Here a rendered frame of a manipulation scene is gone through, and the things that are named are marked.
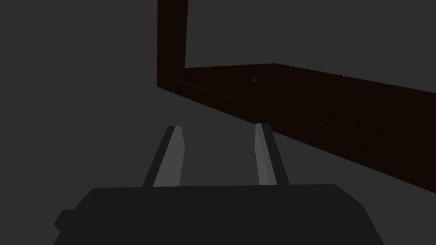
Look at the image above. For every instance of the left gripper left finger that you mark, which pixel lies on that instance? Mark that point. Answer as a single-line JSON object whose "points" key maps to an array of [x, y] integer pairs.
{"points": [[168, 160]]}

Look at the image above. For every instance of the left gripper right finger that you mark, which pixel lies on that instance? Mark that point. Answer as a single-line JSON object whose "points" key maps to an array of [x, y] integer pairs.
{"points": [[269, 160]]}

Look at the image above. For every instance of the dark brown cupboard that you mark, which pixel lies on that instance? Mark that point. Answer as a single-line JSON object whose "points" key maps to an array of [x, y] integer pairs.
{"points": [[306, 102]]}

